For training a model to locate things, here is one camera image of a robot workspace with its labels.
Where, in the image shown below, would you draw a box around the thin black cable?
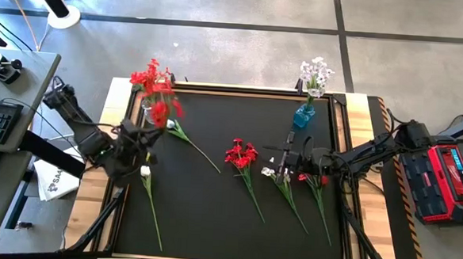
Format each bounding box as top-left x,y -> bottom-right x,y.
0,10 -> 36,52

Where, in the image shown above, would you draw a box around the blue glass vase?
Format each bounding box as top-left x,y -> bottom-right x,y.
293,103 -> 316,130

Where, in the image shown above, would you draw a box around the small white flower spray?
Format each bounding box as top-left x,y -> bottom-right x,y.
257,166 -> 313,236

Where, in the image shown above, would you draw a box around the white artificial flower bunch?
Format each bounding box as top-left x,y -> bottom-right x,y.
297,55 -> 337,112

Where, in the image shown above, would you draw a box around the black desk clamp device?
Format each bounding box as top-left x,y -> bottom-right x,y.
0,52 -> 25,86

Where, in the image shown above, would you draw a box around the clear glass vase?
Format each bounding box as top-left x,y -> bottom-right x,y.
139,96 -> 157,125

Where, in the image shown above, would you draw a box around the black flat bar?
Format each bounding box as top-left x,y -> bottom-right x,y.
17,129 -> 88,178

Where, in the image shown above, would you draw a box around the orange cable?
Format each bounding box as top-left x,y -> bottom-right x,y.
0,0 -> 43,51

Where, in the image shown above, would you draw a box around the red black tool case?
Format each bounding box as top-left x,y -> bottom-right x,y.
395,142 -> 463,228

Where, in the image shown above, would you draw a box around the black ramp hazard stripes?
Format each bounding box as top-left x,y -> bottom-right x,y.
359,95 -> 436,259

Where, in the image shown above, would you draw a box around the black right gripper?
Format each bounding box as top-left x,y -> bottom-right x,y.
260,129 -> 335,187

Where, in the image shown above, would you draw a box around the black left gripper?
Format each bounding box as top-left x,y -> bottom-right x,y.
105,116 -> 166,182

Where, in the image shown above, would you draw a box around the black table mat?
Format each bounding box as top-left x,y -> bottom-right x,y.
115,87 -> 353,259

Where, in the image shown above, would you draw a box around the small red flower spray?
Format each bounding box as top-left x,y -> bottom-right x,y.
293,173 -> 336,246

